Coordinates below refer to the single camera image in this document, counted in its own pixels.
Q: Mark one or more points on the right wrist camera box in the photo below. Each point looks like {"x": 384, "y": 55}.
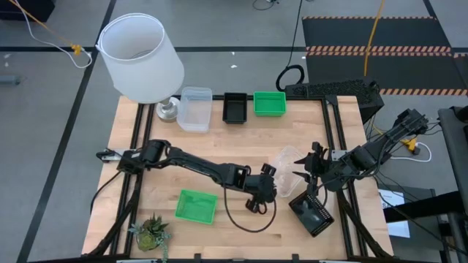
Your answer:
{"x": 319, "y": 148}

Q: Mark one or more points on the white shade silver table lamp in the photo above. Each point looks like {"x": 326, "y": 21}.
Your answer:
{"x": 140, "y": 58}

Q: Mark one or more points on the white paper sheet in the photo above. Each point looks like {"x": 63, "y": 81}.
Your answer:
{"x": 396, "y": 219}

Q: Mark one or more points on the yellow power adapter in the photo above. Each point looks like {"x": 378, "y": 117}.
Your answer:
{"x": 411, "y": 144}

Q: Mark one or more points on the green plastic basket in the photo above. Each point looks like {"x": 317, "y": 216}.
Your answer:
{"x": 270, "y": 103}
{"x": 196, "y": 206}

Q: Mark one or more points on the black hazard-striped floor mat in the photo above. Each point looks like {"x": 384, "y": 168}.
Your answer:
{"x": 376, "y": 33}

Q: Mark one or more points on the black metal table frame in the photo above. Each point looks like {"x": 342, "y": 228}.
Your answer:
{"x": 218, "y": 97}

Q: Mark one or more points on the black plastic basket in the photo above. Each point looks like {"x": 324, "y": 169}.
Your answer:
{"x": 311, "y": 213}
{"x": 234, "y": 107}

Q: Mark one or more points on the black floor box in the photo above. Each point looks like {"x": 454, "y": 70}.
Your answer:
{"x": 25, "y": 9}

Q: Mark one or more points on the grey floor object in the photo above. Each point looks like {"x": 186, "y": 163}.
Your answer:
{"x": 9, "y": 79}

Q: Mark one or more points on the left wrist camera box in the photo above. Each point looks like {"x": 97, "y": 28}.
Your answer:
{"x": 237, "y": 177}

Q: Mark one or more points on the clear plastic basket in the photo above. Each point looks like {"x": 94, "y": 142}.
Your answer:
{"x": 287, "y": 175}
{"x": 194, "y": 109}

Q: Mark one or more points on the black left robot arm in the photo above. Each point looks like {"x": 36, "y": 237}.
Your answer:
{"x": 197, "y": 164}

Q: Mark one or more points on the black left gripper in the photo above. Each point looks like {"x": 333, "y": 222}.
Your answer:
{"x": 263, "y": 188}

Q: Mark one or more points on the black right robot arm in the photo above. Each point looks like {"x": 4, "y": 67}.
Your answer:
{"x": 365, "y": 157}

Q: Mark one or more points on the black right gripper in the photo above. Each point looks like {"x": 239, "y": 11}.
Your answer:
{"x": 318, "y": 168}

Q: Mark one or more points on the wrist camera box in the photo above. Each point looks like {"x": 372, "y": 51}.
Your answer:
{"x": 237, "y": 177}
{"x": 319, "y": 148}

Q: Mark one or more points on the black equipment stand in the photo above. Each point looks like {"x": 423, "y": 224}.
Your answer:
{"x": 451, "y": 139}

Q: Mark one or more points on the potted succulent plant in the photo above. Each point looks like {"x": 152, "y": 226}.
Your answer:
{"x": 150, "y": 233}

